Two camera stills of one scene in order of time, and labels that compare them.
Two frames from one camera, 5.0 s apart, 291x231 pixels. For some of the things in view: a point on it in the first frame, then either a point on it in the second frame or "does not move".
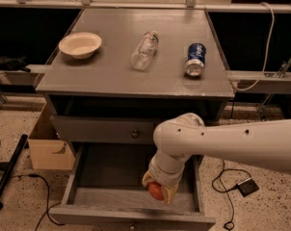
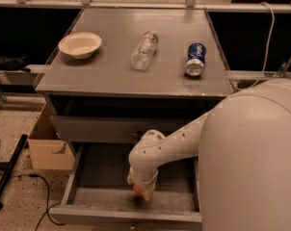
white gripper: [165, 176] → [144, 179]
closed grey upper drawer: [108, 130] does not move
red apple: [156, 190] → [138, 191]
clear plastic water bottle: [145, 51] does not move
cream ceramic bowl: [80, 45] does not move
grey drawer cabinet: [115, 75] does not move
